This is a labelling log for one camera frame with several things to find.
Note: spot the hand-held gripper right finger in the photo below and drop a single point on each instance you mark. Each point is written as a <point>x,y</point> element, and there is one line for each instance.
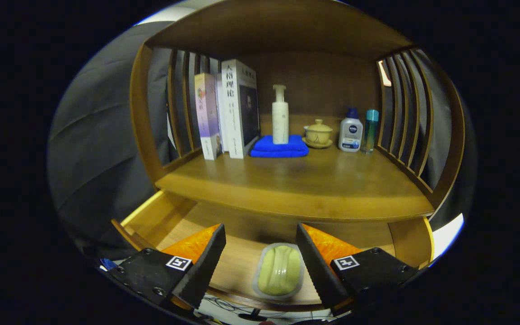
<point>316,271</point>

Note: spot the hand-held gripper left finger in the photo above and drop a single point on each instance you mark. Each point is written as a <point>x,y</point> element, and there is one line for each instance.
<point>206,266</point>

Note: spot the wooden drawer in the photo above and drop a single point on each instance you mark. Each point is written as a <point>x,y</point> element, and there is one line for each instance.
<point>242,266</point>

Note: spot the black drawer knob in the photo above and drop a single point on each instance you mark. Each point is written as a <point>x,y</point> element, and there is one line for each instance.
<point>253,317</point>

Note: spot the wooden countertop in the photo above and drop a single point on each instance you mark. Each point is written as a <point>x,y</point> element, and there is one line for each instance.
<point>309,180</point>

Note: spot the wooden cabinet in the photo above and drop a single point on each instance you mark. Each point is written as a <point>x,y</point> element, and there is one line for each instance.
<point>318,81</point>

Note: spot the yellow saucer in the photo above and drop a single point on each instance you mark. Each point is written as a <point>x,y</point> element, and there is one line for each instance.
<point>318,145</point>

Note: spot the blue folded cloth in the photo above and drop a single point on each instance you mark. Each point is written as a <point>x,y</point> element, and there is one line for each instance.
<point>278,150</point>

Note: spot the yellow lidded tea cup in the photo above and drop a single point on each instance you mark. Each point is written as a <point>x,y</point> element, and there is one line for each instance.
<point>318,133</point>

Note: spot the white bottle with blue pump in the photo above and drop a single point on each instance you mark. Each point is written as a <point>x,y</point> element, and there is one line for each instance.
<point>350,133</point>

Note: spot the thin white book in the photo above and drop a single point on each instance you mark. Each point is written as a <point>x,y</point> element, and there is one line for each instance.
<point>220,117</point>

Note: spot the teal clear bottle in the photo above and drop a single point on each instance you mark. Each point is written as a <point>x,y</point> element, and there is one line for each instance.
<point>370,131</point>

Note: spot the purple book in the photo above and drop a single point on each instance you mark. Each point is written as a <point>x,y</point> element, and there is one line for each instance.
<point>206,113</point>

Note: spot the thick white book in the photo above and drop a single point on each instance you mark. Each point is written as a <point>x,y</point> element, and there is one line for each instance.
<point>233,113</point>

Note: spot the black backdrop cloth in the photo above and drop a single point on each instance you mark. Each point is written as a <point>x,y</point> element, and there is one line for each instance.
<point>97,135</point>

